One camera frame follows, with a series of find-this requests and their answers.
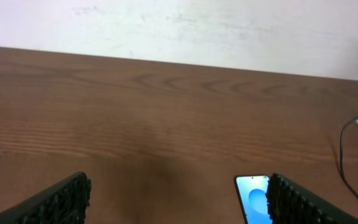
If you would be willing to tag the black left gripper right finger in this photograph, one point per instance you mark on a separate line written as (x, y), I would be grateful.
(290, 203)

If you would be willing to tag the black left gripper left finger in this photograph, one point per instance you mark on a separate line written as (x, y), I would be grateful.
(62, 203)

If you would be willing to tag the blue Samsung Galaxy smartphone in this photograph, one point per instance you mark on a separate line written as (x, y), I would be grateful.
(251, 191)

